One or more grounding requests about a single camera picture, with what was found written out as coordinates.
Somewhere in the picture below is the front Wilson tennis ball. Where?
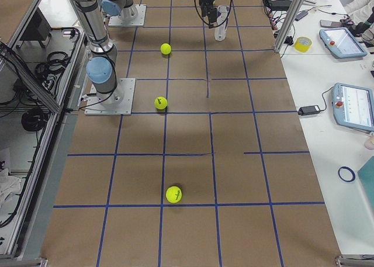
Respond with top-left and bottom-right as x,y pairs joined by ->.
165,186 -> 182,204

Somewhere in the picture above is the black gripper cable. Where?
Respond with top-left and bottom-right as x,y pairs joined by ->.
193,0 -> 228,29

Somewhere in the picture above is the black power brick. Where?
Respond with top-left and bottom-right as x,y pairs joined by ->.
268,0 -> 292,11

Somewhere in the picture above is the clear tennis ball can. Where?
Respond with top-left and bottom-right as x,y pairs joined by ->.
214,5 -> 230,41

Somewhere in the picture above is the lower teach pendant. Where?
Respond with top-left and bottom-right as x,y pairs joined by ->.
332,83 -> 373,133

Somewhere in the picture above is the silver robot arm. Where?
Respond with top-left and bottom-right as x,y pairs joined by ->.
70,0 -> 217,54
101,0 -> 215,21

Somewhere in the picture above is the teach pendant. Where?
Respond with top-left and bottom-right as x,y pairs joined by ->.
319,27 -> 367,58
332,83 -> 373,133

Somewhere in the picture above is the teal box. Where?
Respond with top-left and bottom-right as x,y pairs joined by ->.
358,157 -> 374,206

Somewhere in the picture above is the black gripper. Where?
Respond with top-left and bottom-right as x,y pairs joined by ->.
199,0 -> 217,20

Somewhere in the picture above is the black power adapter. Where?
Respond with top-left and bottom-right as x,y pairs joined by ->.
297,105 -> 321,116

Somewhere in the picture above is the centre tennis ball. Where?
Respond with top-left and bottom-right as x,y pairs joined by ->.
160,43 -> 172,55

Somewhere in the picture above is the blue tape ring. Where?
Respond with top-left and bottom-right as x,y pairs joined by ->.
338,167 -> 356,183

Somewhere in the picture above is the yellow tape roll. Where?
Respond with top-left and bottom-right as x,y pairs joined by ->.
294,36 -> 312,53

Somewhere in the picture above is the tennis ball near base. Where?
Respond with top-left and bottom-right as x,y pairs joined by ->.
154,96 -> 168,110

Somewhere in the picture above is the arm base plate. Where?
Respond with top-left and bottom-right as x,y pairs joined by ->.
109,4 -> 147,27
84,78 -> 136,116

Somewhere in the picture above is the upper teach pendant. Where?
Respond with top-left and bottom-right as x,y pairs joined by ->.
319,27 -> 367,58

